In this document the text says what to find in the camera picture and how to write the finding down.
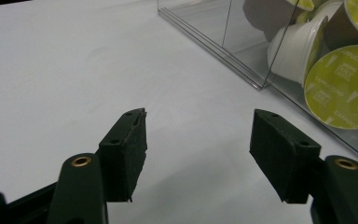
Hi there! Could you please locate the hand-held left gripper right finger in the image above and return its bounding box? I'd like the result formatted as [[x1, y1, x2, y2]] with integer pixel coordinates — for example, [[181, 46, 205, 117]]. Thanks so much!
[[248, 108, 323, 205]]

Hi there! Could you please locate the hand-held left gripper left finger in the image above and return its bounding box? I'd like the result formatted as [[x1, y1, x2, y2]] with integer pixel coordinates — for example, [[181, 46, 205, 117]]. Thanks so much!
[[97, 107, 148, 203]]

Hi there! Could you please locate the clear plastic box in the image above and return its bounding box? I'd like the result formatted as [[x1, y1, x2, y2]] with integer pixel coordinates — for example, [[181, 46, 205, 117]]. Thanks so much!
[[156, 0, 358, 168]]

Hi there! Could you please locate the white table mat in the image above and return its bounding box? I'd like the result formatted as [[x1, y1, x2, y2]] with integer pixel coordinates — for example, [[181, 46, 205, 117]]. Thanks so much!
[[0, 0, 358, 224]]

